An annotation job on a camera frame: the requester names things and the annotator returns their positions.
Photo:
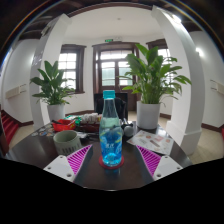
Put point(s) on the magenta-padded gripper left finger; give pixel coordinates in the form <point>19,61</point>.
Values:
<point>78,159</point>

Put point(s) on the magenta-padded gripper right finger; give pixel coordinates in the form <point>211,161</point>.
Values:
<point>150,160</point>

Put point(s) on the clear blue-labelled drink bottle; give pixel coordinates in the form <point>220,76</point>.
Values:
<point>110,146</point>

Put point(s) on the printed paper leaflet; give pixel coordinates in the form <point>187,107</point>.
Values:
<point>151,141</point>

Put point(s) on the white patterned mug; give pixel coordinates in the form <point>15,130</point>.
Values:
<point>66,144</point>

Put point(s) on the red plastic basket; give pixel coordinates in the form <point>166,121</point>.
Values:
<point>63,126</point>

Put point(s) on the group of small jars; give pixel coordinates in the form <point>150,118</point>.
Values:
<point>90,118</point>

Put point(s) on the large potted green plant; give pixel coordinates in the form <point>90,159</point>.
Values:
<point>148,116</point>

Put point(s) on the small potted green plant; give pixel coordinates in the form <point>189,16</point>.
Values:
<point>56,112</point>

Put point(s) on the black chair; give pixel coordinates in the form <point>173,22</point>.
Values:
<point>122,106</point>

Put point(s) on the red carpeted stairs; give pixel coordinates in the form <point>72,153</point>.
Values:
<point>9,126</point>
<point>222,133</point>

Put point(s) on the dark wooden glazed door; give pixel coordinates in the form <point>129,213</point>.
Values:
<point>110,71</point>

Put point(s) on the dark-framed window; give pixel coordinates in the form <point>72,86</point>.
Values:
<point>68,65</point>
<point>165,53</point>

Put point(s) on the green exit sign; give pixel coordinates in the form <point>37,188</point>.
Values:
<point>109,40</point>

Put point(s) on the white wall radiator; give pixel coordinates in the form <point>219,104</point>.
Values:
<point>15,91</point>
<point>218,87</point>

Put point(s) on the glowing wall lamp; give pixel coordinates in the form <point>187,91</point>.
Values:
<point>200,51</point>

